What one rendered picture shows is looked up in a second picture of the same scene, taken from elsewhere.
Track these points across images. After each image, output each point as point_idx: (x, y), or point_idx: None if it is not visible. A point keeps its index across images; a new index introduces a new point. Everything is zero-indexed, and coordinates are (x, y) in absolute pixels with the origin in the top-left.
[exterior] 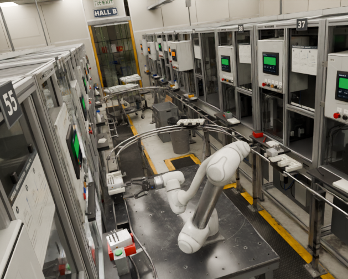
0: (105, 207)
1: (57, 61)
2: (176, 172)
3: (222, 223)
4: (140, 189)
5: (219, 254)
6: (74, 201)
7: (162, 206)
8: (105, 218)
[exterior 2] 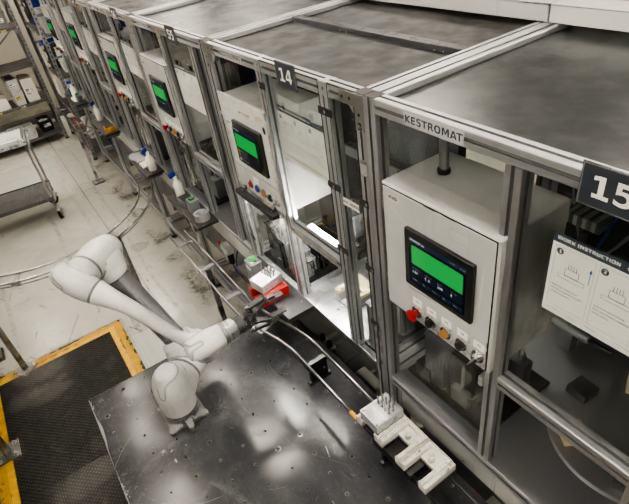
0: None
1: (279, 69)
2: (193, 337)
3: (159, 442)
4: (259, 320)
5: None
6: (232, 155)
7: (283, 464)
8: None
